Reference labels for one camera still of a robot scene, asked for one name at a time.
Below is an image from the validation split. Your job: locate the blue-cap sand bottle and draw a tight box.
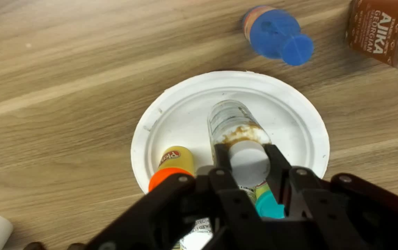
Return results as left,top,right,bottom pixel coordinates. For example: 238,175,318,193
241,4,316,68

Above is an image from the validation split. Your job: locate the stained white-cap bottle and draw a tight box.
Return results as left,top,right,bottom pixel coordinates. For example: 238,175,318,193
206,99,273,189

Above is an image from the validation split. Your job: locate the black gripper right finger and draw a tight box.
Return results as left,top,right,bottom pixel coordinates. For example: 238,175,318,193
264,143,398,250

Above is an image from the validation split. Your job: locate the teal-lid play-doh can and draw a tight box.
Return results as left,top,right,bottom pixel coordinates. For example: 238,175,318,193
254,182,289,220

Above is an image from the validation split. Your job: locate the orange-lid play-doh can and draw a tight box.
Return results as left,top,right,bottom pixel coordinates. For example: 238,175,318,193
148,145,197,193

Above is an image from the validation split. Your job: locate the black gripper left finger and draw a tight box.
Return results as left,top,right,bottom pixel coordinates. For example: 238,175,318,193
85,143,280,250

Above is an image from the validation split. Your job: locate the white paper plate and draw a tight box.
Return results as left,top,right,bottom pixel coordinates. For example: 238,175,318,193
130,70,332,196

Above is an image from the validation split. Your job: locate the red-lid spice jar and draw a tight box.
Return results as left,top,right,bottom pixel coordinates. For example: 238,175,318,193
346,0,398,74

